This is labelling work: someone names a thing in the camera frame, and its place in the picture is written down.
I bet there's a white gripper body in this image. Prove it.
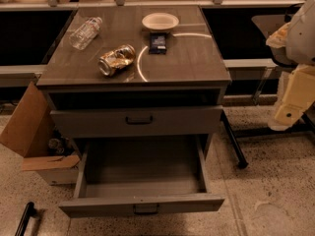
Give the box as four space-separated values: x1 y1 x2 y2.
268 64 315 131

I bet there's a crushed orange soda can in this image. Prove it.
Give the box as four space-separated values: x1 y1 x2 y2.
97 44 136 77

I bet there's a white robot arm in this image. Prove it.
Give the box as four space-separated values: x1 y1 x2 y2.
266 0 315 131

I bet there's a closed grey upper drawer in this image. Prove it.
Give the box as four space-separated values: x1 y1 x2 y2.
50 106 222 138

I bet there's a grey drawer cabinet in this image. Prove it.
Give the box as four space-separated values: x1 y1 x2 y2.
37 6 230 149

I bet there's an open grey middle drawer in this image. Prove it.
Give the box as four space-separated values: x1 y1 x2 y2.
60 135 224 217

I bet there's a black chair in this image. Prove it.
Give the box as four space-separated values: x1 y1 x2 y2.
252 0 315 66

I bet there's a black metal table leg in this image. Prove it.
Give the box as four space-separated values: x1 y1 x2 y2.
220 112 248 169

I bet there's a dark blue snack packet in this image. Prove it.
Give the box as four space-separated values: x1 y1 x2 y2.
149 33 166 54

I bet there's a white paper bowl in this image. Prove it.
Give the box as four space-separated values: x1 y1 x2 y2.
142 13 179 30

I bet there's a clear plastic water bottle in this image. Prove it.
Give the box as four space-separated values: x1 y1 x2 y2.
69 17 102 50

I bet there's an open cardboard box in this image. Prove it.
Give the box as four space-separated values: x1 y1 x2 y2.
0 83 80 185

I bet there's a black bar on floor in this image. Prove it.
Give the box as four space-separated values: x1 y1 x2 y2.
15 202 36 236

